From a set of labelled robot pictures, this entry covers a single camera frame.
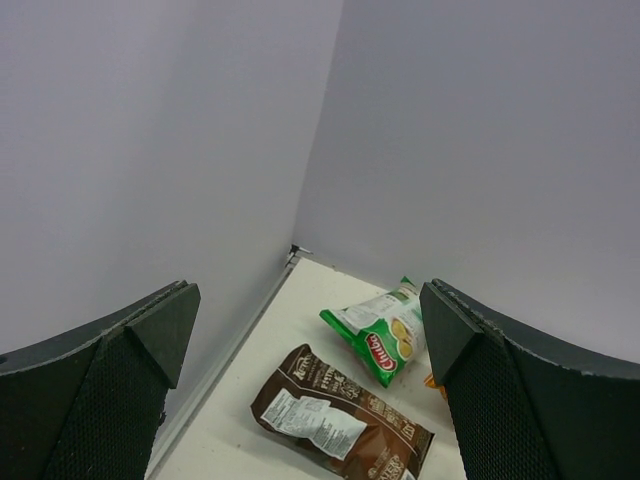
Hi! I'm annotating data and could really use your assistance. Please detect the yellow snack bag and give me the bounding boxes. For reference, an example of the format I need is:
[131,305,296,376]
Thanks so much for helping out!
[424,373,448,401]

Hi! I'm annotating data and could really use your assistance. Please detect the green Chuba chips bag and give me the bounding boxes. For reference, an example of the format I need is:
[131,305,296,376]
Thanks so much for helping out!
[319,277,426,388]

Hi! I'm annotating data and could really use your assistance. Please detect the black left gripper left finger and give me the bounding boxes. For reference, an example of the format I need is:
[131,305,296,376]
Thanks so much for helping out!
[1,281,201,479]

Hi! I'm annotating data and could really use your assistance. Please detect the dark brown snack bag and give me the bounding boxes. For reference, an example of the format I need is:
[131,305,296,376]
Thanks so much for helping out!
[251,344,434,479]

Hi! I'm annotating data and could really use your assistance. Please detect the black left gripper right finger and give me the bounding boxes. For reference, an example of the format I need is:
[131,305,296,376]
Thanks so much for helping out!
[420,279,639,479]

